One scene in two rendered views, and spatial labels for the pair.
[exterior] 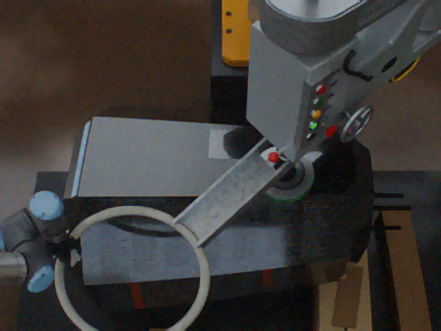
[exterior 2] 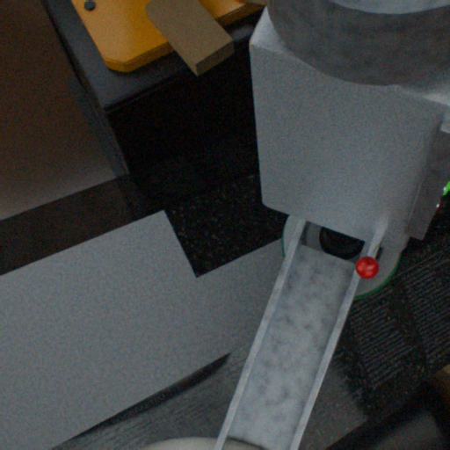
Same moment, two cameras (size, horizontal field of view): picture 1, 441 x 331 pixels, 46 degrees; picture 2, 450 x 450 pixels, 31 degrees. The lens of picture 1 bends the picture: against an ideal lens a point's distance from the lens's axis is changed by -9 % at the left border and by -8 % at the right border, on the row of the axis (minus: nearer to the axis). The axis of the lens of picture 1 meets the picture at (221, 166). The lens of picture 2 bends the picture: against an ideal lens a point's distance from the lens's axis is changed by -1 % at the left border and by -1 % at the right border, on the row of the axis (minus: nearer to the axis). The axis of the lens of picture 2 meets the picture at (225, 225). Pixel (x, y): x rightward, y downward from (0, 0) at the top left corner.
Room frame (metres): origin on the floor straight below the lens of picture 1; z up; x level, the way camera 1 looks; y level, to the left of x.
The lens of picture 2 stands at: (0.62, 0.12, 2.27)
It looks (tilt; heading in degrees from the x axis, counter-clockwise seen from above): 68 degrees down; 344
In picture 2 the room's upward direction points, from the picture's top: 12 degrees counter-clockwise
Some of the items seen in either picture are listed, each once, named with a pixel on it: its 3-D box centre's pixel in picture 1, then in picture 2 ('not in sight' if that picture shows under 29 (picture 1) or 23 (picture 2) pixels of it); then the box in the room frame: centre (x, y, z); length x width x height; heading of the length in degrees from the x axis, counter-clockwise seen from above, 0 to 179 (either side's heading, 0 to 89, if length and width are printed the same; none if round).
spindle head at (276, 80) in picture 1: (317, 71); (382, 57); (1.09, -0.28, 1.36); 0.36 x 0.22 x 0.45; 130
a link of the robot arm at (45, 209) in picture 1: (47, 213); not in sight; (0.69, 0.49, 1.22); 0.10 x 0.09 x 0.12; 127
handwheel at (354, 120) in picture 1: (348, 115); not in sight; (1.02, -0.39, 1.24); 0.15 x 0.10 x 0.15; 130
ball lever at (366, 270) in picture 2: (279, 153); (372, 253); (0.90, -0.16, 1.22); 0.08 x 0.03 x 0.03; 130
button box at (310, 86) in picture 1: (312, 110); (439, 163); (0.90, -0.24, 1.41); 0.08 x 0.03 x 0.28; 130
